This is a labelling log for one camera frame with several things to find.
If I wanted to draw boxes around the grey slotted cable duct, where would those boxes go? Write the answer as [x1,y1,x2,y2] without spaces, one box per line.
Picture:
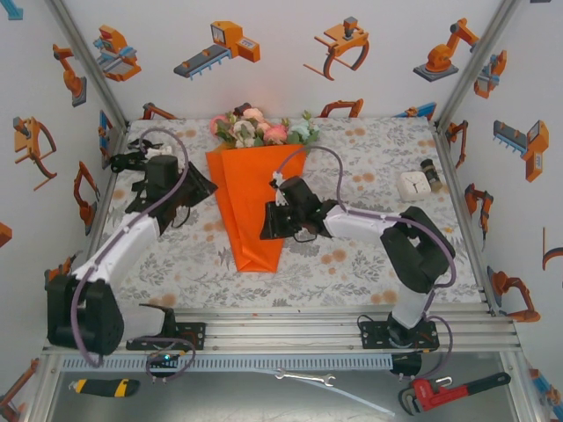
[61,354,393,374]

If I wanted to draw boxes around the small black controller board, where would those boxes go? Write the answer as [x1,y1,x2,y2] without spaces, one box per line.
[147,351,181,368]

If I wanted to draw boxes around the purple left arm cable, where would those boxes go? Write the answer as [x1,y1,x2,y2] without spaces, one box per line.
[72,127,198,383]

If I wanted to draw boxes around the small jar with black cap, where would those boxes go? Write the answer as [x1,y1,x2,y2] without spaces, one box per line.
[420,158,443,194]

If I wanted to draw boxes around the aluminium frame post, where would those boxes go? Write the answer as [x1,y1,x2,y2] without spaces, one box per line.
[434,0,525,131]
[43,0,131,133]

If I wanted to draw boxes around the aluminium grooved base rails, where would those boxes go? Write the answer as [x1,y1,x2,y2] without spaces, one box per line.
[41,307,523,355]

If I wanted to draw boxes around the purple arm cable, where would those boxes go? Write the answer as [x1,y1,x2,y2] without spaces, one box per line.
[273,146,457,380]
[72,127,198,383]

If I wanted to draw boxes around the yellow black utility knife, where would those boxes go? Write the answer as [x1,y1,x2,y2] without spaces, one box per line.
[69,377,141,399]

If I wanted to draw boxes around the silver open-end spanner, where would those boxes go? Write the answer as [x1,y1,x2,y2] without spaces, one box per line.
[273,367,338,388]

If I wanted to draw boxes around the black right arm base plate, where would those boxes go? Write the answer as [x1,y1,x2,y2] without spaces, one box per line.
[359,320,441,353]

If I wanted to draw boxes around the black printed ribbon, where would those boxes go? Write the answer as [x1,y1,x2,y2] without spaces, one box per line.
[108,136,153,175]

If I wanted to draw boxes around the orange wrapping paper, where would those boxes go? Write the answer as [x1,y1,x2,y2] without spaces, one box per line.
[205,143,309,274]

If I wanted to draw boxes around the coral pink fake rose stem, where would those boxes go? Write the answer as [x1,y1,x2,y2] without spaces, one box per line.
[266,122,291,146]

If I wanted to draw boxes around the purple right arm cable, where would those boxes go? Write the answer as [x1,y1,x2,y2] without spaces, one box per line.
[273,146,457,380]

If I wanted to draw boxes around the mint fake rose stem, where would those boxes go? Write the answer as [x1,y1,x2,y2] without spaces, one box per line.
[288,110,321,153]

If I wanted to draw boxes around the floral printed tablecloth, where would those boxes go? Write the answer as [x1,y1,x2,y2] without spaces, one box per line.
[83,116,489,309]

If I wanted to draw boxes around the red pipe wrench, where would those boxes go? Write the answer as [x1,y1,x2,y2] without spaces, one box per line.
[398,371,512,417]

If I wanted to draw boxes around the peach fake rose stem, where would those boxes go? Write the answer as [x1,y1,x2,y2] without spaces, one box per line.
[244,106,270,133]

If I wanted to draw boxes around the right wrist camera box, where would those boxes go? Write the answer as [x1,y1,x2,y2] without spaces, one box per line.
[270,171,289,207]

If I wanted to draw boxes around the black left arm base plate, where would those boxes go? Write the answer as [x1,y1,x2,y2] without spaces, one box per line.
[126,322,208,352]

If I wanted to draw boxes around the white square alarm clock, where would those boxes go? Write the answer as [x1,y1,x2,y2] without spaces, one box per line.
[398,171,432,202]

